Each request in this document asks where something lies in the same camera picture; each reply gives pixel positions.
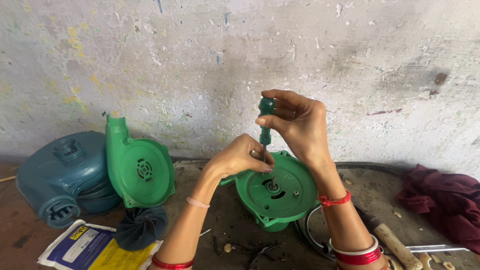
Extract person's right hand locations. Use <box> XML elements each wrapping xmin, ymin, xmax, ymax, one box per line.
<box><xmin>255</xmin><ymin>89</ymin><xmax>337</xmax><ymax>174</ymax></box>

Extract person's left hand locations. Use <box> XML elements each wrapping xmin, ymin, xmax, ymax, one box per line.
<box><xmin>204</xmin><ymin>133</ymin><xmax>275</xmax><ymax>181</ymax></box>

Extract green handled screwdriver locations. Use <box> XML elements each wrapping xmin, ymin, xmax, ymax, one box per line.
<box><xmin>259</xmin><ymin>97</ymin><xmax>276</xmax><ymax>165</ymax></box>

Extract pink wrist band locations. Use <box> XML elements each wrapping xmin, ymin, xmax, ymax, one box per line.
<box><xmin>186</xmin><ymin>196</ymin><xmax>211</xmax><ymax>209</ymax></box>

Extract green blower motor housing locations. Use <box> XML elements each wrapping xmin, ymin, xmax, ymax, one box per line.
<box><xmin>219</xmin><ymin>150</ymin><xmax>319</xmax><ymax>233</ymax></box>

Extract red thread wristband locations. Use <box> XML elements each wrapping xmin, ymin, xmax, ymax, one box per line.
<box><xmin>317</xmin><ymin>189</ymin><xmax>352</xmax><ymax>208</ymax></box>

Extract green blower cover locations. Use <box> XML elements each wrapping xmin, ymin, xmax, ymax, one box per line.
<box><xmin>105</xmin><ymin>113</ymin><xmax>176</xmax><ymax>209</ymax></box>

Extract dark impeller fan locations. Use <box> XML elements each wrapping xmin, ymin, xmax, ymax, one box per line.
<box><xmin>113</xmin><ymin>205</ymin><xmax>169</xmax><ymax>251</ymax></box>

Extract red bangle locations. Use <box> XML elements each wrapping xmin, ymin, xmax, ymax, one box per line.
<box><xmin>151</xmin><ymin>254</ymin><xmax>195</xmax><ymax>270</ymax></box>

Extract red and white bangles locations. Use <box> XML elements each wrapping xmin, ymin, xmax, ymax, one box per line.
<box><xmin>329</xmin><ymin>235</ymin><xmax>384</xmax><ymax>266</ymax></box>

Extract maroon cloth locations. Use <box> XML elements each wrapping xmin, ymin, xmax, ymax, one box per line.
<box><xmin>397</xmin><ymin>163</ymin><xmax>480</xmax><ymax>256</ymax></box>

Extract blue yellow white packet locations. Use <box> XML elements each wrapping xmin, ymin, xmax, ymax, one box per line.
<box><xmin>37</xmin><ymin>219</ymin><xmax>164</xmax><ymax>270</ymax></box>

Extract blue-grey blower body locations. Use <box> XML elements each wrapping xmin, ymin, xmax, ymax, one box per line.
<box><xmin>16</xmin><ymin>130</ymin><xmax>123</xmax><ymax>230</ymax></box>

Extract metal spanner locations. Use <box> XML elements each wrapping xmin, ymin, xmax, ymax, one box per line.
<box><xmin>405</xmin><ymin>244</ymin><xmax>470</xmax><ymax>254</ymax></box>

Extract black wire scraps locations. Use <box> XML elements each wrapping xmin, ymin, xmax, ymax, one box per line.
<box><xmin>213</xmin><ymin>235</ymin><xmax>280</xmax><ymax>270</ymax></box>

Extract black cable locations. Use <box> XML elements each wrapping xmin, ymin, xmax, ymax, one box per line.
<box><xmin>293</xmin><ymin>204</ymin><xmax>338</xmax><ymax>263</ymax></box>

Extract wooden handled tool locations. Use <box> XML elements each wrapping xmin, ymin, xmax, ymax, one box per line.
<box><xmin>353</xmin><ymin>204</ymin><xmax>424</xmax><ymax>270</ymax></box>

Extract short wooden handle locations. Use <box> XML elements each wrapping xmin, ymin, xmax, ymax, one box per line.
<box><xmin>417</xmin><ymin>251</ymin><xmax>434</xmax><ymax>270</ymax></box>

